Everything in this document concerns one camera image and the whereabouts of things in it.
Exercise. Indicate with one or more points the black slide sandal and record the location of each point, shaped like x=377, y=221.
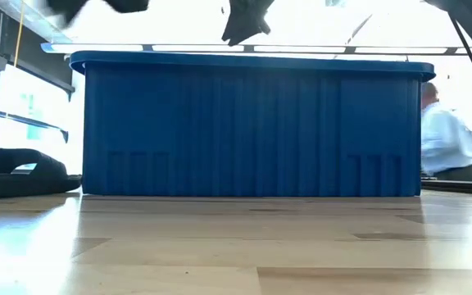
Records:
x=14, y=176

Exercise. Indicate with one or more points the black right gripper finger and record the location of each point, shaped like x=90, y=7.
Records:
x=244, y=20

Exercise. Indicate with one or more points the dark metal rack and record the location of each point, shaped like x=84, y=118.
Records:
x=35, y=49

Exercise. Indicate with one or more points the blue plastic bin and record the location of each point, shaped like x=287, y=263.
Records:
x=244, y=131

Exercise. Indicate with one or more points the black aluminium extrusion frame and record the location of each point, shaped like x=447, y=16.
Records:
x=461, y=187

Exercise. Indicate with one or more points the person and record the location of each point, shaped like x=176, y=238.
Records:
x=445, y=135

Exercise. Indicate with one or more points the thin dark shelf rail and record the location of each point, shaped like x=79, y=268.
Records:
x=27, y=121

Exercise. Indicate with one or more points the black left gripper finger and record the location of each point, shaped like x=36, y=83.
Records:
x=127, y=5

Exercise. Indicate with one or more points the horizontal window rail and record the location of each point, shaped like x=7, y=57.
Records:
x=260, y=48

